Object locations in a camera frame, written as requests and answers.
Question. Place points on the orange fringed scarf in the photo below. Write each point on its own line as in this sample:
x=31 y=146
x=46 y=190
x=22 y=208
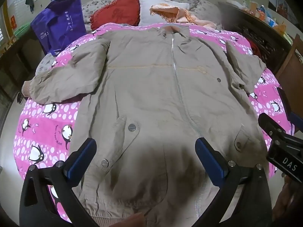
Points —
x=180 y=13

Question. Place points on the brown wooden chair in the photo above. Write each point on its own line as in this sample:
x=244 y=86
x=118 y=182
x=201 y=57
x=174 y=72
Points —
x=292 y=71

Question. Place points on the beige zip jacket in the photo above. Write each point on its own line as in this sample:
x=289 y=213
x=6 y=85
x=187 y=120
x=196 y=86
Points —
x=151 y=94

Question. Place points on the red heart-shaped pillow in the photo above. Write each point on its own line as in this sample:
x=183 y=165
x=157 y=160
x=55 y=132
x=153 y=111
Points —
x=116 y=13

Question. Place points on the red wall sticker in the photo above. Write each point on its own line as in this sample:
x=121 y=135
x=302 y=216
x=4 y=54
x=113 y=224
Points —
x=13 y=21

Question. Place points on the purple shopping bag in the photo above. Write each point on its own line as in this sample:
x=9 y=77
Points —
x=58 y=27

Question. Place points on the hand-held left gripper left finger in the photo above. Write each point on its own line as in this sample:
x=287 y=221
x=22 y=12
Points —
x=81 y=157

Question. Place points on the white pillow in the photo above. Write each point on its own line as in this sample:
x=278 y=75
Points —
x=151 y=10

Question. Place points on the dark carved wooden cabinet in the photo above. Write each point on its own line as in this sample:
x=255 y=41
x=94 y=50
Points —
x=251 y=28

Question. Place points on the person's right hand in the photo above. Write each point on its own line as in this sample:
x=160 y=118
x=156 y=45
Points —
x=290 y=201

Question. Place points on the dark wooden side table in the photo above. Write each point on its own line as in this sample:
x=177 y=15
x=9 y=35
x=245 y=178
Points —
x=16 y=59

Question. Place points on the green plastic crate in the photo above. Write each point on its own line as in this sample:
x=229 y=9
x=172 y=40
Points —
x=22 y=29

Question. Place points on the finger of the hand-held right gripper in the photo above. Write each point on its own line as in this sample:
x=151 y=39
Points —
x=272 y=124
x=287 y=108

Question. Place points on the pink penguin print blanket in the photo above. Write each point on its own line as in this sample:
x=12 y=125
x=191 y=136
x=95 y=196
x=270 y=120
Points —
x=42 y=132

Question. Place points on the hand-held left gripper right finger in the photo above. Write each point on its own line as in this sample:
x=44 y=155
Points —
x=209 y=159

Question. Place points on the dark hanging garment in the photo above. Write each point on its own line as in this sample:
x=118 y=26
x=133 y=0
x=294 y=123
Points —
x=30 y=0

